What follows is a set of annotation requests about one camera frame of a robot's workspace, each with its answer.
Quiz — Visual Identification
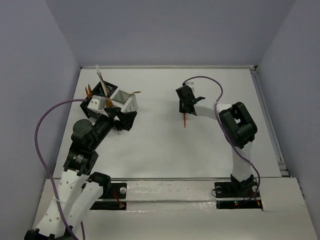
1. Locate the orange plastic spoon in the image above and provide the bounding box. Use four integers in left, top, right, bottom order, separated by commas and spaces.
183, 113, 187, 128

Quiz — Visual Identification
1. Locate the orange plastic knife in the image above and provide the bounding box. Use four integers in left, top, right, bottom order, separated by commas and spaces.
85, 87, 92, 98

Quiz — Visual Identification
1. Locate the gold knife black handle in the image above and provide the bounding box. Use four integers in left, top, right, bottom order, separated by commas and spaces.
87, 84, 93, 97

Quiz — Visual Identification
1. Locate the orange chopstick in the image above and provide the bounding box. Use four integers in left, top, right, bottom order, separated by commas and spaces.
98, 72, 109, 97

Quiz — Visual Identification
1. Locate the gold ornate fork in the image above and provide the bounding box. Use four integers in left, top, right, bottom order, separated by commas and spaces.
107, 90, 141, 105

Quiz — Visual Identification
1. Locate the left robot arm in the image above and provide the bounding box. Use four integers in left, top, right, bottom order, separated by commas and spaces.
24, 107, 137, 240

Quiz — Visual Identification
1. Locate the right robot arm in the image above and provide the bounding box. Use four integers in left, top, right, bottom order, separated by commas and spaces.
175, 84, 258, 196

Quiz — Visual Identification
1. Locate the white utensil container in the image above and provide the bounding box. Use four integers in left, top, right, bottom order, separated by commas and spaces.
109, 89, 139, 136

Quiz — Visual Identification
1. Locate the black utensil container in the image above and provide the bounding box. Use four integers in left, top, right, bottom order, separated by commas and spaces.
79, 81, 118, 119

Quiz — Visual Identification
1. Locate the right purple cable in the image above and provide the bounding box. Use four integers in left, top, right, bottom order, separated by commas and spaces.
182, 76, 261, 208

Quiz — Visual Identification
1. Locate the purple cable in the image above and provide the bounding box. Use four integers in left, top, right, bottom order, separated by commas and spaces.
182, 76, 261, 208
34, 99, 88, 240

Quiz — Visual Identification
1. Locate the metal rail front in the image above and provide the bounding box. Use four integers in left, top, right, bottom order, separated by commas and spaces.
111, 176, 294, 182

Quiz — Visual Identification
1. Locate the metal rail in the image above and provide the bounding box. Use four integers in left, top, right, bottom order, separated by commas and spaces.
80, 65, 258, 70
111, 176, 294, 182

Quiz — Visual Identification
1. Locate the metal rail back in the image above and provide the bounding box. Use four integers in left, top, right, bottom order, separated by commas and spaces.
80, 65, 258, 70

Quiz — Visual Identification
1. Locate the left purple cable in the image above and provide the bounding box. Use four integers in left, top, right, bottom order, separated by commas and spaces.
34, 99, 88, 240

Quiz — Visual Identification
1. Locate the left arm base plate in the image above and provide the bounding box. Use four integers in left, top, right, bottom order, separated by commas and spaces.
90, 182, 127, 211

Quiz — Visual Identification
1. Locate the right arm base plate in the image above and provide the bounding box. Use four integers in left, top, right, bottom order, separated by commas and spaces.
211, 181, 263, 210

